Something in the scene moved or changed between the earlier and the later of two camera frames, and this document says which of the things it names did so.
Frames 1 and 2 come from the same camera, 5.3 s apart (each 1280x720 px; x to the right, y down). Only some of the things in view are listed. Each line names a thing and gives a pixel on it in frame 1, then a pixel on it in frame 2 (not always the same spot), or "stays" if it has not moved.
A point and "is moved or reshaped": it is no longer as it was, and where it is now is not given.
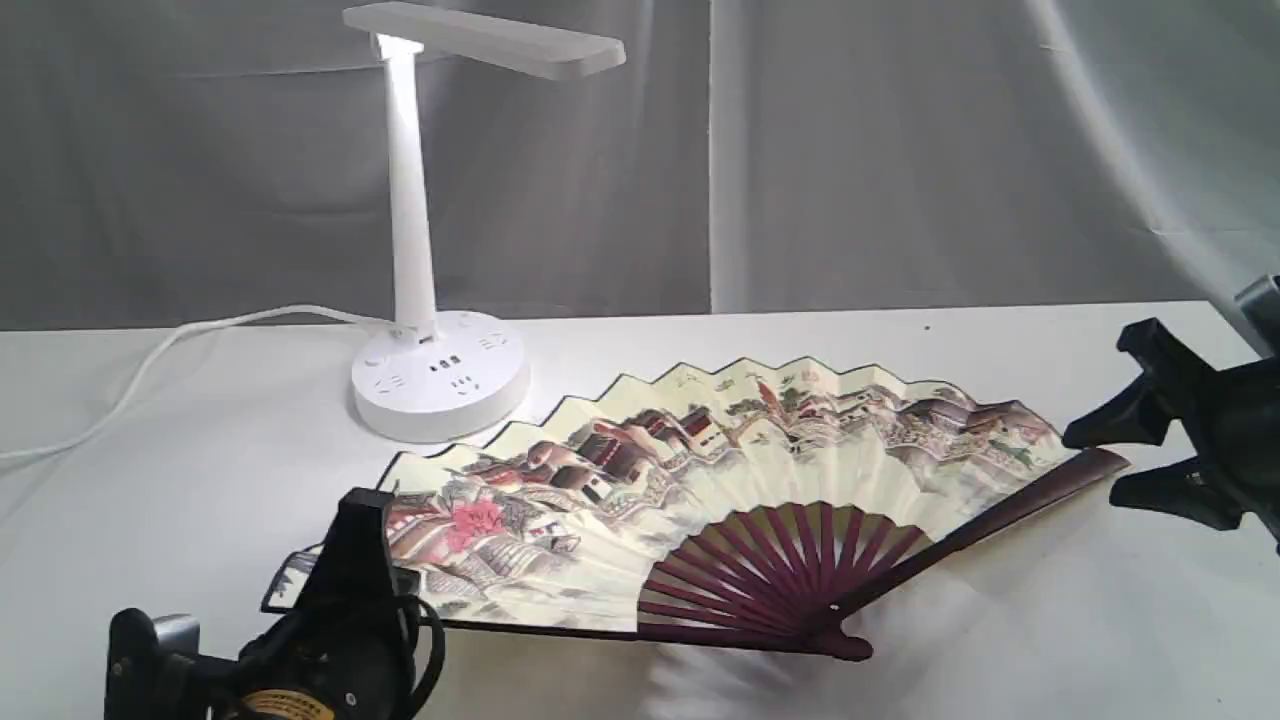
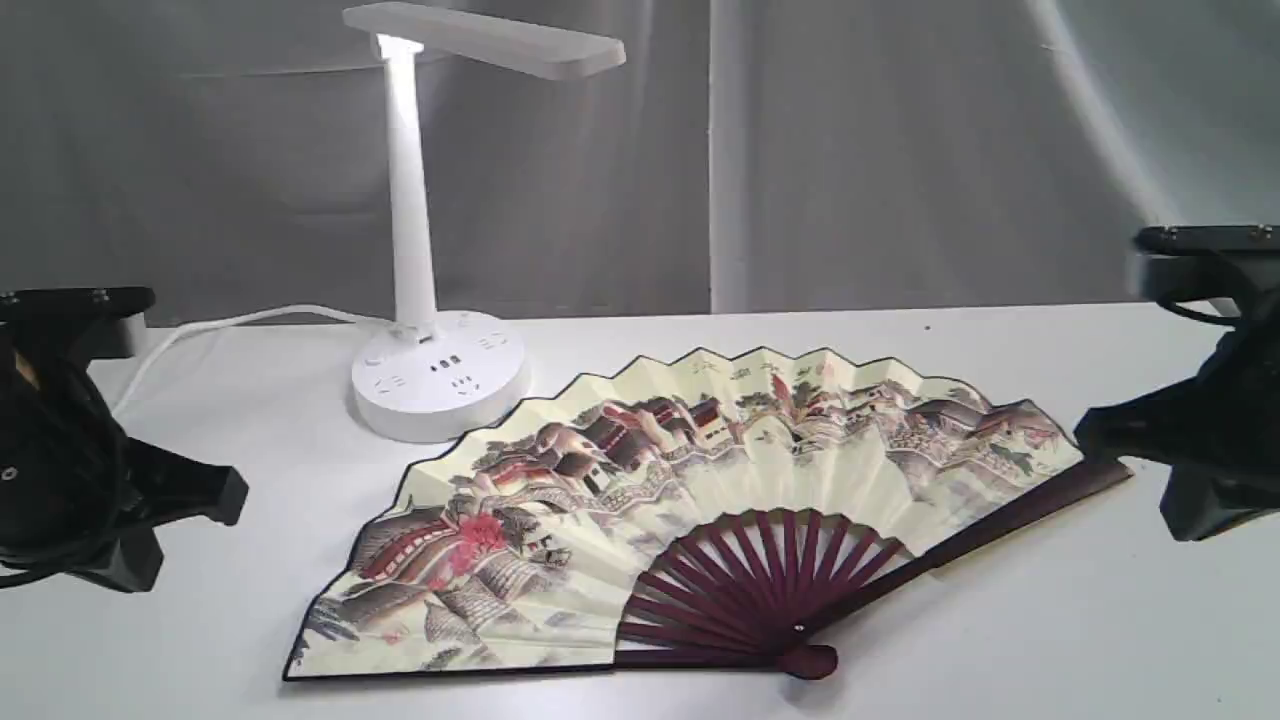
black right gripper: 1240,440 → 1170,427
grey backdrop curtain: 169,162 stays
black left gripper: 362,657 → 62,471
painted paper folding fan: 758,507 is moved or reshaped
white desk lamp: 451,376 stays
